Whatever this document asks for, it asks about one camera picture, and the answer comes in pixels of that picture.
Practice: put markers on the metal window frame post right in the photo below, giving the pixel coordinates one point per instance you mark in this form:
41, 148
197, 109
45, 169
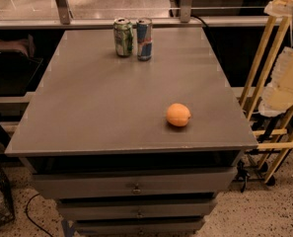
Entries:
185, 10

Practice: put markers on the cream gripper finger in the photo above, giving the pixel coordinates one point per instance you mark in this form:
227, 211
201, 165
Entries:
277, 95
279, 8

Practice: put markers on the grey drawer cabinet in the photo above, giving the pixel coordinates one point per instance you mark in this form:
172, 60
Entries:
96, 112

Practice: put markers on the grey drawer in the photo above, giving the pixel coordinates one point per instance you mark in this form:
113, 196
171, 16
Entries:
139, 227
137, 209
136, 183

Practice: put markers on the middle grey drawer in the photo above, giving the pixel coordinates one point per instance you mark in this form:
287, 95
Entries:
137, 209

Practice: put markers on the black chair with cushion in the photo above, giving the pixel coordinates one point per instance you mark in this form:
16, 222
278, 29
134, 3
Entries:
19, 68

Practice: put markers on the metal window frame post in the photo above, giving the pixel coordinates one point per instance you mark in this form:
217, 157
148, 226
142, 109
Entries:
185, 10
63, 11

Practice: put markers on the orange fruit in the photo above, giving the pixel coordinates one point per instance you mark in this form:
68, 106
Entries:
178, 115

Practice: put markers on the bottom grey drawer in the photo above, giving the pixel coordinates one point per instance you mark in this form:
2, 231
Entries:
139, 227

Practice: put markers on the yellow wooden rack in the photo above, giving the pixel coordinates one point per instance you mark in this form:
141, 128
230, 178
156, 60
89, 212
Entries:
274, 142

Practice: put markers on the top grey drawer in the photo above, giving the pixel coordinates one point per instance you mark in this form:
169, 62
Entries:
136, 183

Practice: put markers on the green soda can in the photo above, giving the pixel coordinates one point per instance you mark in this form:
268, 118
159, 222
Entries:
123, 37

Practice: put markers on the blue silver redbull can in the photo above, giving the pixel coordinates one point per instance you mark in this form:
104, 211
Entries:
144, 38

